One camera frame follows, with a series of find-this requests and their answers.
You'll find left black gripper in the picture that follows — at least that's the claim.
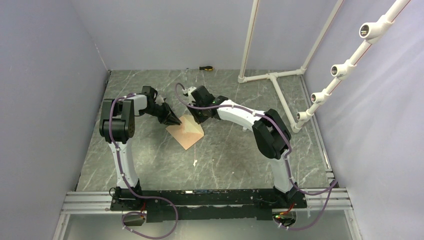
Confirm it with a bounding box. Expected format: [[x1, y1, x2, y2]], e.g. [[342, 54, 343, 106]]
[[140, 102, 182, 127]]

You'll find brown paper envelope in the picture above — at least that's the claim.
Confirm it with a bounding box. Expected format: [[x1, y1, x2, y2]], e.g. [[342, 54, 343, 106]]
[[166, 114, 205, 150]]

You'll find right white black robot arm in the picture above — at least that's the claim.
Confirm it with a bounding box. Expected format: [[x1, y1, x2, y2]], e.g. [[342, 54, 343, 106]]
[[183, 85, 299, 208]]

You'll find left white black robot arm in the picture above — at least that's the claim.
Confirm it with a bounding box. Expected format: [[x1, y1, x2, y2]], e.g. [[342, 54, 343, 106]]
[[99, 86, 182, 210]]

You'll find yellow black screwdriver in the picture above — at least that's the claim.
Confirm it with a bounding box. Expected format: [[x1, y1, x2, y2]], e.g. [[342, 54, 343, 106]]
[[186, 65, 214, 72]]

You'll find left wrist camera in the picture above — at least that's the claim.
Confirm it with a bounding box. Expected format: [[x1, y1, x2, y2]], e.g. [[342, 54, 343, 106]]
[[155, 95, 166, 105]]

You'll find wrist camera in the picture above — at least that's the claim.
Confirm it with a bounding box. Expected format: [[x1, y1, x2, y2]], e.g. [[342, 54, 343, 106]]
[[183, 86, 197, 97], [155, 95, 166, 105]]

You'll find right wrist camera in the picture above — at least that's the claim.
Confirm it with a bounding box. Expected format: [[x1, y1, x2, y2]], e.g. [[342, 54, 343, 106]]
[[183, 86, 197, 97]]

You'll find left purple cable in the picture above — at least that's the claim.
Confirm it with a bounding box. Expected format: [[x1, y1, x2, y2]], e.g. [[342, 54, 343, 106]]
[[108, 93, 180, 240]]

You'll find purple cable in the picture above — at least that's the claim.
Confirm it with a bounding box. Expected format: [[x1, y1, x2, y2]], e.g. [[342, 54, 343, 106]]
[[108, 93, 180, 240], [174, 82, 339, 232]]

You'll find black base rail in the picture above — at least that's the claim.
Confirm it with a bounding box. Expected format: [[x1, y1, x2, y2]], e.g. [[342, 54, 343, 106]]
[[110, 188, 308, 223]]

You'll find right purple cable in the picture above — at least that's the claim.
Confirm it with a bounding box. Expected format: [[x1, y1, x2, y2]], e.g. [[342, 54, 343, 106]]
[[174, 82, 339, 232]]

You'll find aluminium frame rail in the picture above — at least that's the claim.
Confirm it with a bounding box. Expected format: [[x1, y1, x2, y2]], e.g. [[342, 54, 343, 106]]
[[52, 168, 364, 240]]

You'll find white PVC pipe frame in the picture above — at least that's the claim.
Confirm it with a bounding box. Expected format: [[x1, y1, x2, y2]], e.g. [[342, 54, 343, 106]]
[[237, 0, 412, 134]]

